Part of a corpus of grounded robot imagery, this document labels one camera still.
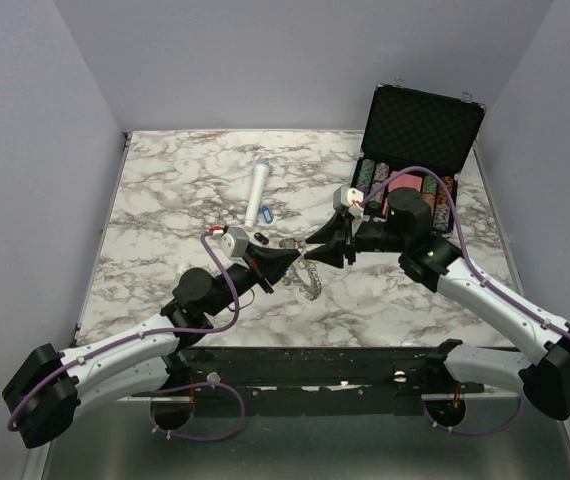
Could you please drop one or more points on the pink playing card deck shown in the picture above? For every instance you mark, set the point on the pink playing card deck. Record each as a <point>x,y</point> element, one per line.
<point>407,180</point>

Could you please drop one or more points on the blue key tag far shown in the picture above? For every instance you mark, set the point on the blue key tag far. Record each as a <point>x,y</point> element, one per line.
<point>266,215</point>

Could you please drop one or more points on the black key tag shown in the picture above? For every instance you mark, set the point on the black key tag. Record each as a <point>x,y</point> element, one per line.
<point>289,243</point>

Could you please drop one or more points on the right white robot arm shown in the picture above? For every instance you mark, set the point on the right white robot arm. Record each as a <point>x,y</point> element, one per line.
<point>538,367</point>

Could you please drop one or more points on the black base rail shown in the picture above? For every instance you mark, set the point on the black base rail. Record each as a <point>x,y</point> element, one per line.
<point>221,382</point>

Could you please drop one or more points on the white microphone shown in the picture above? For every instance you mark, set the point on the white microphone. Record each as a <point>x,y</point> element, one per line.
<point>260,174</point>

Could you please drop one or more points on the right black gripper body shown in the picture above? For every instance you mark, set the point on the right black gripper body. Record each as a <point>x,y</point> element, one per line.
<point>377,237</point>

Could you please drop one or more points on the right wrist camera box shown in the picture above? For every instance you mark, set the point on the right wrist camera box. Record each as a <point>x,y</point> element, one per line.
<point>348,201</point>

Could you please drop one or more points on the black poker chip case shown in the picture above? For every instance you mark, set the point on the black poker chip case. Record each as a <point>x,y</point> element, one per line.
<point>407,127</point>

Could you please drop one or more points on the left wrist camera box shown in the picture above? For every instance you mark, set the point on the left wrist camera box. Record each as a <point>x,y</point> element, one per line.
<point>234,242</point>

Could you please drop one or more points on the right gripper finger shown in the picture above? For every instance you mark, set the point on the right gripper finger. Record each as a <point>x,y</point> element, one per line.
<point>331,254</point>
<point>336,228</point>

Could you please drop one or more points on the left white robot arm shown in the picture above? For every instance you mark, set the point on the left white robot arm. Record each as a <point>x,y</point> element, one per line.
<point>50,387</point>

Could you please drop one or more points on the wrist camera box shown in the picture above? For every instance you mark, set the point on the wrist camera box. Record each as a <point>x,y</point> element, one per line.
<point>234,242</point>
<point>348,201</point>

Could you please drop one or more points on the large metal keyring disc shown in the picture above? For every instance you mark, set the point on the large metal keyring disc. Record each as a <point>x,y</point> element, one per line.
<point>304,275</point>

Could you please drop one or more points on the black key fob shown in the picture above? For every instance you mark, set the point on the black key fob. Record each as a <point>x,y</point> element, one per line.
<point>262,239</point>

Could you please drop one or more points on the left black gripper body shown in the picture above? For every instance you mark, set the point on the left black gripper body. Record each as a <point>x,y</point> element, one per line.
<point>245,277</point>

